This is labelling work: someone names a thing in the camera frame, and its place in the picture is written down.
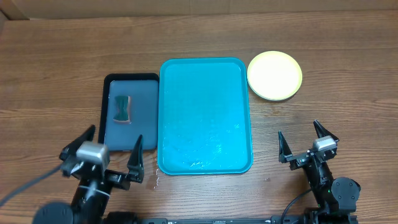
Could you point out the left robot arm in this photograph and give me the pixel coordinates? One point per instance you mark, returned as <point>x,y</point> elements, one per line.
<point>88,205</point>

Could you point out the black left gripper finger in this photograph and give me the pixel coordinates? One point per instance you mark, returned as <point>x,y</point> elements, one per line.
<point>135,163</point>
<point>71,149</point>

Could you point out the teal plastic tray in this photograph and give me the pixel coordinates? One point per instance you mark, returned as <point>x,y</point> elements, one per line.
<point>204,123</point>

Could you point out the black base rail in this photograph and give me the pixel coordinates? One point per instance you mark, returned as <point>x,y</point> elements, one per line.
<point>217,220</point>

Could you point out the green orange sponge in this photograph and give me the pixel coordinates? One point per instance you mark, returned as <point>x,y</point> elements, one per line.
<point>123,104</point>

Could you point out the black water tray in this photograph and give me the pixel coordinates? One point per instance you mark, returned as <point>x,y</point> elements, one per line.
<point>143,88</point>

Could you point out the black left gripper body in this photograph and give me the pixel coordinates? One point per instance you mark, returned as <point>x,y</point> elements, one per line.
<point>117,179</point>

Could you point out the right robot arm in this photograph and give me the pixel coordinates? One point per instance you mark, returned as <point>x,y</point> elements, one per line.
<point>336,197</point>

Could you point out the yellow plate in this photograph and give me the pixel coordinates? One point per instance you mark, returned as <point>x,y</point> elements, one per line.
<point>274,75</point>

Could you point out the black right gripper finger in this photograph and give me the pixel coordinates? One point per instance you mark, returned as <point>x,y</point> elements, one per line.
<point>323,132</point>
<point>284,150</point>

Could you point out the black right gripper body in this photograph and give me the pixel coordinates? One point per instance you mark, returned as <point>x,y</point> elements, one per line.
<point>304,157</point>

